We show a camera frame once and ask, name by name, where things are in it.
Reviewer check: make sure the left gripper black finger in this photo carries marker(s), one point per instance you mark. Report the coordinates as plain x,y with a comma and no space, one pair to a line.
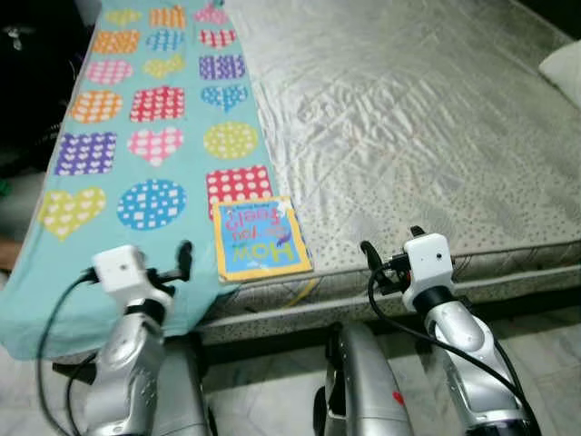
184,259

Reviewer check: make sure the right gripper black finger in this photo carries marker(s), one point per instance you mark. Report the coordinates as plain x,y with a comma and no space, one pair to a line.
417,232
373,265

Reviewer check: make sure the colourful children's picture book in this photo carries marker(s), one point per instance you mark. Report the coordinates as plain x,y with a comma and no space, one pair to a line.
259,238

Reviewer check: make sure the white pillow with black lettering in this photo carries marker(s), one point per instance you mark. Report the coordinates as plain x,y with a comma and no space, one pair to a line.
565,73

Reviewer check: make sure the robot's silver right arm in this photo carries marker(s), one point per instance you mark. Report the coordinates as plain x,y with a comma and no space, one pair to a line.
467,363

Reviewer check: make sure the robot's silver left arm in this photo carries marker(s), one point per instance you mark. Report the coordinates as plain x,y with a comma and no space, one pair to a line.
127,372

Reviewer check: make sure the grey patterned bed base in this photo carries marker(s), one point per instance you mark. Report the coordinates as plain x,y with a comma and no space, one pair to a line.
408,313

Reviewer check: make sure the white quilted patterned mattress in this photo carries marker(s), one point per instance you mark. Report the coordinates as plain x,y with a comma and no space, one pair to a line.
408,136

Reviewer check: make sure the teal blanket with colourful shapes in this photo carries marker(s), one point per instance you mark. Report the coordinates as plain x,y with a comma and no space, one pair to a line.
136,163

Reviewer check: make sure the robot's silver left leg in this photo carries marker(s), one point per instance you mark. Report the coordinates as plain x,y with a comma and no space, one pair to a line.
186,391

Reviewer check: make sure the robot's silver leg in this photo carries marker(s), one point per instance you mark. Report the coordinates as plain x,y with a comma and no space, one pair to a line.
363,391
186,391

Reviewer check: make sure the robot's silver right leg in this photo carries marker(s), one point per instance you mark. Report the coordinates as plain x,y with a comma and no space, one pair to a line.
363,391

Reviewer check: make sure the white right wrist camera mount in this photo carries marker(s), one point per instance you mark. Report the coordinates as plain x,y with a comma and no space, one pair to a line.
428,263

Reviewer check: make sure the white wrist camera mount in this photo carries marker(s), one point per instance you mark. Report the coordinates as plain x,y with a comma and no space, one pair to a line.
123,268
428,263

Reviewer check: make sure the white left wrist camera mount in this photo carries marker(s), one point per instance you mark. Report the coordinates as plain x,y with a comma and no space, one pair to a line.
123,268

